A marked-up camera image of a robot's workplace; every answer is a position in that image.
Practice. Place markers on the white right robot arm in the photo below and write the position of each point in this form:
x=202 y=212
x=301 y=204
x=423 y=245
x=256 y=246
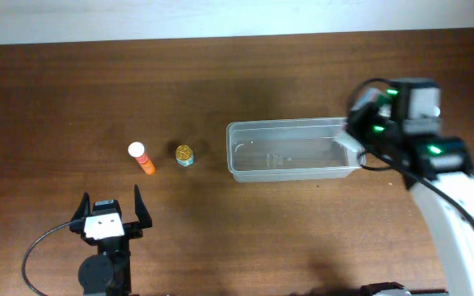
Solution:
x=440 y=178

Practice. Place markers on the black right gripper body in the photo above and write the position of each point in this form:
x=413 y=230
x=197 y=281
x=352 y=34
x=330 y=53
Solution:
x=374 y=129

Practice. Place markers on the gold lid small jar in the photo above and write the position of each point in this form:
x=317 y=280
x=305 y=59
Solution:
x=184 y=155

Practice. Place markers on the clear plastic container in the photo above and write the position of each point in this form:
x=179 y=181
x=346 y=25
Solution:
x=291 y=150

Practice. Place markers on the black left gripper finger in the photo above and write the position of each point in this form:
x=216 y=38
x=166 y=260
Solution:
x=141 y=211
x=83 y=210

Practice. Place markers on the white green medicine box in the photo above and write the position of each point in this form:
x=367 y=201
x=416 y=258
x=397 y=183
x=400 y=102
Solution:
x=371 y=95

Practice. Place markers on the orange tablet tube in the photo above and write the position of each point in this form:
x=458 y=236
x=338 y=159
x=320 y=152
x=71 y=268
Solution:
x=138 y=152

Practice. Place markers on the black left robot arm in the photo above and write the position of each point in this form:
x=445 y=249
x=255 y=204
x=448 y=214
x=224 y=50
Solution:
x=108 y=272

